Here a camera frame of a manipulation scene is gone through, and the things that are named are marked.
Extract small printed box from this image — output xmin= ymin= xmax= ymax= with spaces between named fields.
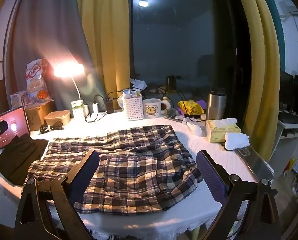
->
xmin=10 ymin=91 xmax=27 ymax=108

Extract teal curtain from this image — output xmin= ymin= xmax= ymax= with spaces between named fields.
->
xmin=259 ymin=0 xmax=286 ymax=73

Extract snack bag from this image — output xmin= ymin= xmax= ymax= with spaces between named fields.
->
xmin=26 ymin=58 xmax=52 ymax=100

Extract plaid pants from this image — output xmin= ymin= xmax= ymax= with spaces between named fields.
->
xmin=26 ymin=124 xmax=204 ymax=217

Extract white and green box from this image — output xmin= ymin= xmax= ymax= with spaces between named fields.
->
xmin=71 ymin=100 xmax=89 ymax=119

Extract steel tumbler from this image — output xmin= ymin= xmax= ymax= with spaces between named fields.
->
xmin=206 ymin=88 xmax=227 ymax=122

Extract yellow curtain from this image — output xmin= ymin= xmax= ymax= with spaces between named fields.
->
xmin=76 ymin=0 xmax=133 ymax=104
xmin=233 ymin=0 xmax=281 ymax=165

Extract tablet with red screen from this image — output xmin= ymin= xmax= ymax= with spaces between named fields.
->
xmin=0 ymin=106 xmax=31 ymax=150

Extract coiled black cable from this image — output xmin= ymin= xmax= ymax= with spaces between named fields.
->
xmin=40 ymin=121 xmax=64 ymax=134

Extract thin printed booklet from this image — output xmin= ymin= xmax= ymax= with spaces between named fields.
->
xmin=164 ymin=115 xmax=187 ymax=123

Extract white desk lamp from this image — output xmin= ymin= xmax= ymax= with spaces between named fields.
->
xmin=53 ymin=64 xmax=89 ymax=120

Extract white towel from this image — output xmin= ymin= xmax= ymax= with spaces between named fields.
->
xmin=225 ymin=132 xmax=250 ymax=151

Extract yellow duck packet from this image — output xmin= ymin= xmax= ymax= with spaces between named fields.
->
xmin=178 ymin=100 xmax=204 ymax=116

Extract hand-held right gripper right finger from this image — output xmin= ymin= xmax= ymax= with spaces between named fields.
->
xmin=196 ymin=150 xmax=282 ymax=240

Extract white tablecloth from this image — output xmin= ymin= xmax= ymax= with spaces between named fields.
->
xmin=0 ymin=110 xmax=264 ymax=240

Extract white lotion tube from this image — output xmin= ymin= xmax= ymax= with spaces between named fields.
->
xmin=186 ymin=121 xmax=206 ymax=137

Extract black cloth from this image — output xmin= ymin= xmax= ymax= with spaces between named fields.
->
xmin=0 ymin=133 xmax=49 ymax=186

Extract grey curtain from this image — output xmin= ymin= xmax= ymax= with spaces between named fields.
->
xmin=5 ymin=0 xmax=107 ymax=110

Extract tissue box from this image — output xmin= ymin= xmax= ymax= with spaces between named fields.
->
xmin=205 ymin=119 xmax=241 ymax=143

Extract white shelf unit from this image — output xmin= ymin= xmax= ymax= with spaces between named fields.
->
xmin=269 ymin=120 xmax=298 ymax=165

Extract round wooden box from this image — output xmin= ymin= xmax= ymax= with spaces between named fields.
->
xmin=44 ymin=110 xmax=71 ymax=128

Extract white bear mug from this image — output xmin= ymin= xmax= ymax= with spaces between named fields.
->
xmin=143 ymin=96 xmax=171 ymax=118

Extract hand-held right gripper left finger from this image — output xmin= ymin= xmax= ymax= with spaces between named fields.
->
xmin=15 ymin=150 xmax=100 ymax=240

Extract black device on sill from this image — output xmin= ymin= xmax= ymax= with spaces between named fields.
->
xmin=166 ymin=76 xmax=177 ymax=90

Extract white plastic basket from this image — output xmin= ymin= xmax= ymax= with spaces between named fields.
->
xmin=123 ymin=89 xmax=144 ymax=120

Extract smartphone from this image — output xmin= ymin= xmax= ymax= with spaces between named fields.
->
xmin=235 ymin=146 xmax=274 ymax=180

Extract crumpled white paper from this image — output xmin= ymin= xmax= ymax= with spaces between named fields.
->
xmin=130 ymin=78 xmax=148 ymax=90

